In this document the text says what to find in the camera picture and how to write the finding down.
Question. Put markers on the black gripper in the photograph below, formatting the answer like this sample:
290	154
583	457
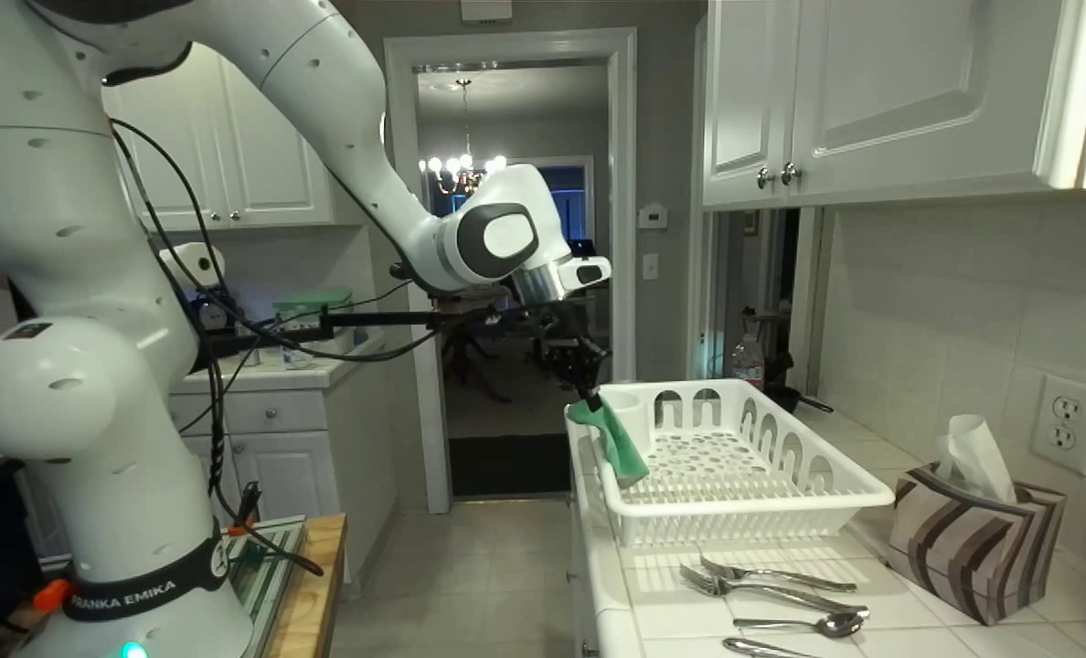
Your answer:
563	342

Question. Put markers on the green towel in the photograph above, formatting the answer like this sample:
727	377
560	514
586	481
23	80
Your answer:
621	443

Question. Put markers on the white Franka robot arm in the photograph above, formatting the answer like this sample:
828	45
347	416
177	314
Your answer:
78	366

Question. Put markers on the white plastic dishrack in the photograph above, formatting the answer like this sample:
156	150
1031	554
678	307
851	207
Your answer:
746	460

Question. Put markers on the clear bottle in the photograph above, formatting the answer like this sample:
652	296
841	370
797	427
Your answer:
752	347

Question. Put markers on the white thermostat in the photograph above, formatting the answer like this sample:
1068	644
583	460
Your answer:
652	218

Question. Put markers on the white drainboard tray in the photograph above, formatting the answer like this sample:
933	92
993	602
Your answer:
652	570

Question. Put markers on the lit chandelier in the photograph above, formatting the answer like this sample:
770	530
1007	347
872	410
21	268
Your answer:
452	174

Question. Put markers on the silver fork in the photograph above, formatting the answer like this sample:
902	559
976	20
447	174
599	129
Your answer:
785	570
762	593

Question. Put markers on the metal upper cabinet knob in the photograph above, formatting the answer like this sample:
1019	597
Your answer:
791	174
762	178

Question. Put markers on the green box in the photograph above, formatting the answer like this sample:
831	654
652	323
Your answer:
312	303

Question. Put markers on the white base cabinet with sink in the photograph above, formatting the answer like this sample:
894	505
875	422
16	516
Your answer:
288	449

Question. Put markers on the silver utensil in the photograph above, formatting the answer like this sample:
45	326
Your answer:
762	649

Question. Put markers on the wooden table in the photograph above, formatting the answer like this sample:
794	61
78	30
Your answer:
316	597

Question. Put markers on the silver spoon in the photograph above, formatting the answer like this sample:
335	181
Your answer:
828	624

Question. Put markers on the white tissue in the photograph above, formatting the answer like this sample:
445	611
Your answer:
973	457

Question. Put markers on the striped tissue box cover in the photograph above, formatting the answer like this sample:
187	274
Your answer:
983	548

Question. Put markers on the white upper cabinet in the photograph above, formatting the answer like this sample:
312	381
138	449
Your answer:
907	96

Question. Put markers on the white light switch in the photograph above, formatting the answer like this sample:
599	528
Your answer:
647	268

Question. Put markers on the white door frame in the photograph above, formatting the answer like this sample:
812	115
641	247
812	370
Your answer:
624	196

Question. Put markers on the white wall cabinet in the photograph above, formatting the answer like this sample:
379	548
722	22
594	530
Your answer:
261	158

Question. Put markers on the white wall outlet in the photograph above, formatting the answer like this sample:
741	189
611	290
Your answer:
1067	422

